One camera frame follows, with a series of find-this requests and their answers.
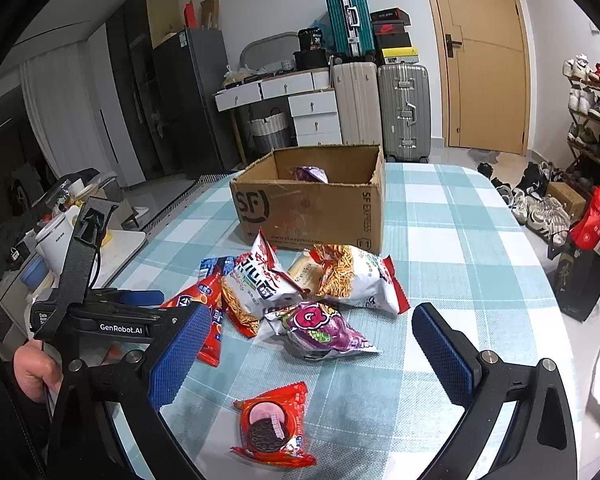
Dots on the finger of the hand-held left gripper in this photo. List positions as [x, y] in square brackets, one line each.
[140, 297]

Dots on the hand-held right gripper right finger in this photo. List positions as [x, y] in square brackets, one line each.
[445, 355]

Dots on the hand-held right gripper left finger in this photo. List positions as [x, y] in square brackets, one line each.
[180, 355]

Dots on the red and blue cookie packet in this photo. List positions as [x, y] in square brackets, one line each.
[200, 305]

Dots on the white fried noodle snack bag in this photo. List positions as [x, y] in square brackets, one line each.
[360, 280]
[255, 285]

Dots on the red chocolate cookie packet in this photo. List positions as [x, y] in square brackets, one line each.
[272, 425]

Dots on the purple and white snack bag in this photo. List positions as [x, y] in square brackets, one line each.
[320, 332]

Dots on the brown cardboard box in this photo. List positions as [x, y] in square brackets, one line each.
[310, 205]

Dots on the person's left forearm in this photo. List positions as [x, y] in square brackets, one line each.
[15, 435]

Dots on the person's left hand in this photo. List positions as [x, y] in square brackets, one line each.
[35, 370]

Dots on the white jar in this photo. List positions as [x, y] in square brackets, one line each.
[52, 247]

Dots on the yellow object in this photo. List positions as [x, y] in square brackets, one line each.
[105, 237]

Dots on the blue checked tablecloth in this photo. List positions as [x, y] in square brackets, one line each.
[455, 260]

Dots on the pale bread packet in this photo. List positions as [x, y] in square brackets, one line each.
[304, 272]

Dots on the black gift bag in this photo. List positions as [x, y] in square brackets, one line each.
[580, 285]

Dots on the white curtain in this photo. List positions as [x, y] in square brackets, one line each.
[55, 115]

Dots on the white tall cabinet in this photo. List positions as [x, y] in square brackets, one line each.
[112, 110]

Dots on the group of shoes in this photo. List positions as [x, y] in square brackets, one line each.
[535, 205]

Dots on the dark and wood wardrobe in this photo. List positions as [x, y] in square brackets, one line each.
[140, 85]

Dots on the small cardboard box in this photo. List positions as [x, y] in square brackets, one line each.
[567, 200]

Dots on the dark refrigerator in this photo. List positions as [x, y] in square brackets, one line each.
[195, 105]

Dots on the red shopping bag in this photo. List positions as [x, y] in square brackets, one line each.
[597, 225]

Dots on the grey floor mat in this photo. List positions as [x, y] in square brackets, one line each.
[482, 155]

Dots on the small purple snack packet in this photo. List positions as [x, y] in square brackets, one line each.
[310, 174]

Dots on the white laundry basket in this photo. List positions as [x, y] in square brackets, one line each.
[271, 132]

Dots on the grey hard suitcase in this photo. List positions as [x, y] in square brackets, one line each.
[405, 110]

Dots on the white drawer desk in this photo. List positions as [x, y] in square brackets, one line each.
[305, 105]

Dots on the cream hard suitcase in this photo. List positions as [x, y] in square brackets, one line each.
[357, 102]

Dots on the red flat item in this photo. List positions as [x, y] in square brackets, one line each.
[190, 16]

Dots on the flat cardboard piece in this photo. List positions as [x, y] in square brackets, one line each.
[210, 12]

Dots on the shoe rack with shoes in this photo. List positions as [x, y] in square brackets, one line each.
[592, 105]

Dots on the black storage box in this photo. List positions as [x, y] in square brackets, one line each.
[311, 60]

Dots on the wooden door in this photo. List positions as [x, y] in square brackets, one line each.
[485, 60]

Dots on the yellow and black box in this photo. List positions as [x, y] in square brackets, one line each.
[399, 55]

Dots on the black tub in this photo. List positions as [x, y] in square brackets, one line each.
[311, 40]

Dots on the black shoe box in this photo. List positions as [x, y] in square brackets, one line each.
[390, 16]

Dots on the teal hard suitcase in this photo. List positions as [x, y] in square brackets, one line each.
[347, 20]

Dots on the grey rounded frame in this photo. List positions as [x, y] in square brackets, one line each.
[265, 47]

